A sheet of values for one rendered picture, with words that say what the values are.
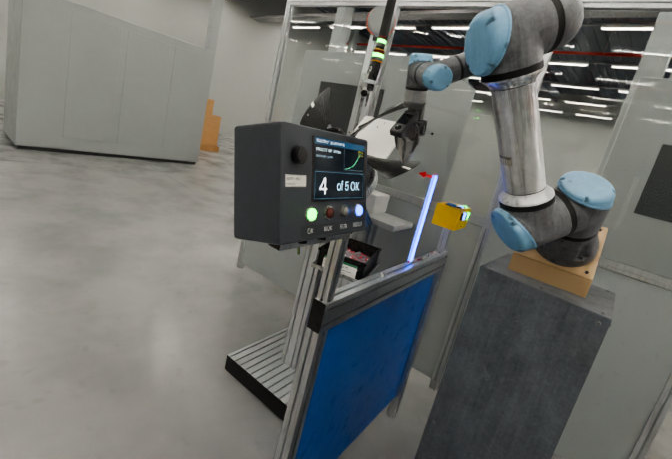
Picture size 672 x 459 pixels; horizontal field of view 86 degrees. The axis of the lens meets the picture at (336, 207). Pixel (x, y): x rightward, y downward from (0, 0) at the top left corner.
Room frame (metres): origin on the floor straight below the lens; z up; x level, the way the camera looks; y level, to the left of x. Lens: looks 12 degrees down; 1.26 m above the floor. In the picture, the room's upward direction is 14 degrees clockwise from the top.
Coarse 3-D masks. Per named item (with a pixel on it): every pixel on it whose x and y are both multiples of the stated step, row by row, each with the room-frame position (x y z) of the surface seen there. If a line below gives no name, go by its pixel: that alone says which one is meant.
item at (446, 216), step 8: (440, 208) 1.45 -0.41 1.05; (448, 208) 1.44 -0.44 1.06; (456, 208) 1.43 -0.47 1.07; (464, 208) 1.48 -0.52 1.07; (440, 216) 1.45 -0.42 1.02; (448, 216) 1.43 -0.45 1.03; (456, 216) 1.42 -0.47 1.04; (440, 224) 1.44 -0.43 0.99; (448, 224) 1.43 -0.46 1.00; (456, 224) 1.42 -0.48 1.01; (464, 224) 1.52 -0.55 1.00
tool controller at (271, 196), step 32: (256, 128) 0.58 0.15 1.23; (288, 128) 0.56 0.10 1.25; (256, 160) 0.57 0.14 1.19; (288, 160) 0.55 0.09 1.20; (320, 160) 0.62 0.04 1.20; (352, 160) 0.71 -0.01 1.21; (256, 192) 0.56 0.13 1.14; (288, 192) 0.55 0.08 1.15; (352, 192) 0.70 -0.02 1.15; (256, 224) 0.55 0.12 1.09; (288, 224) 0.54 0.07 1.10; (320, 224) 0.61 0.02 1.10; (352, 224) 0.69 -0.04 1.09
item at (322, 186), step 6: (318, 174) 0.61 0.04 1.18; (324, 174) 0.63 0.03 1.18; (330, 174) 0.64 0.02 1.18; (318, 180) 0.61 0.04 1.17; (324, 180) 0.63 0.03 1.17; (330, 180) 0.64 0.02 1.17; (318, 186) 0.61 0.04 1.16; (324, 186) 0.62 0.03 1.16; (330, 186) 0.64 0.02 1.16; (318, 192) 0.61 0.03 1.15; (324, 192) 0.62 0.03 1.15; (330, 192) 0.64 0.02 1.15; (318, 198) 0.61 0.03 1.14; (324, 198) 0.62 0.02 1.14; (330, 198) 0.64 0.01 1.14
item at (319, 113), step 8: (328, 88) 1.73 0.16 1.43; (320, 96) 1.74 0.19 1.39; (328, 96) 1.68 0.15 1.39; (320, 104) 1.70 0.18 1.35; (328, 104) 1.65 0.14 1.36; (312, 112) 1.73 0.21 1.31; (320, 112) 1.67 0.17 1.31; (328, 112) 1.62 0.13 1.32; (304, 120) 1.76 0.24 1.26; (312, 120) 1.71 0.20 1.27; (320, 120) 1.65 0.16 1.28; (328, 120) 1.59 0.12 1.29; (320, 128) 1.63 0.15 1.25
